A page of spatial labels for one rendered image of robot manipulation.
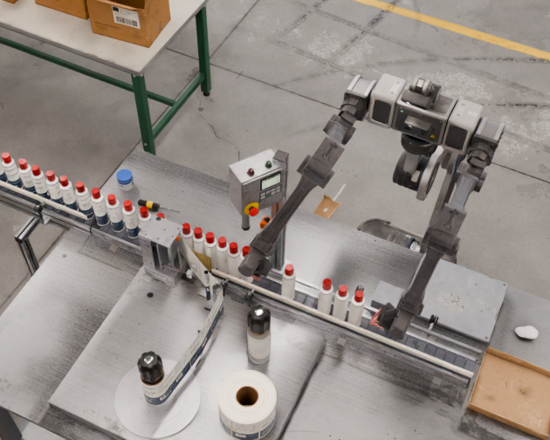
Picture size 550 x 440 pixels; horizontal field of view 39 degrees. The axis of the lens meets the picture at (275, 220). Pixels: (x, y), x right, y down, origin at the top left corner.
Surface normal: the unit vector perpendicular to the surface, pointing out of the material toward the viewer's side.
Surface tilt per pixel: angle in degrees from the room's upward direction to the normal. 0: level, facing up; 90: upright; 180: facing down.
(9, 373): 0
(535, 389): 0
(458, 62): 0
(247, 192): 90
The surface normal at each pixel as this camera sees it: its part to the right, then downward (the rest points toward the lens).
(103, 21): -0.33, 0.73
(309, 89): 0.02, -0.62
